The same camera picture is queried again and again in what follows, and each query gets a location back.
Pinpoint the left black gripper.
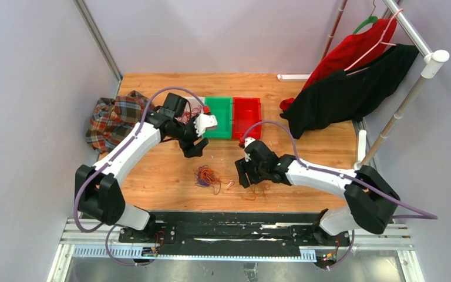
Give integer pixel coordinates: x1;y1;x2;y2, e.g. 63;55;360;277
169;115;209;158

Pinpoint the white plastic strip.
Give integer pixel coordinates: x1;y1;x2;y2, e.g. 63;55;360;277
277;73;311;82

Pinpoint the green plastic bin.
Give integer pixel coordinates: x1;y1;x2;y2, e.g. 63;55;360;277
204;97;233;139

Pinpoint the green hanger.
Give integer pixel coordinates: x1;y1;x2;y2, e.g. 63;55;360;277
353;0;379;35

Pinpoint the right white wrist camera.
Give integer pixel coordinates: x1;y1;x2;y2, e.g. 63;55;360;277
239;136;256;151

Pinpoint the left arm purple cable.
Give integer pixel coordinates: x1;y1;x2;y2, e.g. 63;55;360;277
73;87;211;267

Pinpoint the plaid flannel shirt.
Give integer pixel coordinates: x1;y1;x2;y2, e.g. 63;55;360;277
85;90;155;154

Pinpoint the black shirt on hanger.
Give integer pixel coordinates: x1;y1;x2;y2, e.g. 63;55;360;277
280;44;419;139

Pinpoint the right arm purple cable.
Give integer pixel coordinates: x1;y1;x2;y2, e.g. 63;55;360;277
241;120;438;270

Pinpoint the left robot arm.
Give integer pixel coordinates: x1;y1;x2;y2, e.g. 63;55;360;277
73;88;218;243

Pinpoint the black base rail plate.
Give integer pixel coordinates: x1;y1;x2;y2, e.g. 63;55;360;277
118;211;350;257

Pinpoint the pink hanger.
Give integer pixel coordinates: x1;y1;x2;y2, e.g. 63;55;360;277
344;8;403;72

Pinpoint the red cable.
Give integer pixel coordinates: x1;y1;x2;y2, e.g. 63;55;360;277
181;102;204;125

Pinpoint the metal clothes rack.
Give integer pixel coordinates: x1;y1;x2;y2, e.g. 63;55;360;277
321;0;450;174

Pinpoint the orange cable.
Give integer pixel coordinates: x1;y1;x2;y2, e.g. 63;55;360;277
196;165;273;202

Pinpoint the red plastic bin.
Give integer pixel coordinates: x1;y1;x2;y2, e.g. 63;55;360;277
231;97;262;139

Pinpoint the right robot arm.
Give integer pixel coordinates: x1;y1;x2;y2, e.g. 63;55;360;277
234;137;400;245

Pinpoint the red shirt on hanger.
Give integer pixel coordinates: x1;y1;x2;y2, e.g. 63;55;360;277
280;19;397;112

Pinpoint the white plastic bin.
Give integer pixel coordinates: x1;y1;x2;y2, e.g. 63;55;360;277
180;96;205;123

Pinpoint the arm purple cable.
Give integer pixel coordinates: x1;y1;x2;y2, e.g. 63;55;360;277
241;120;438;270
73;87;211;267

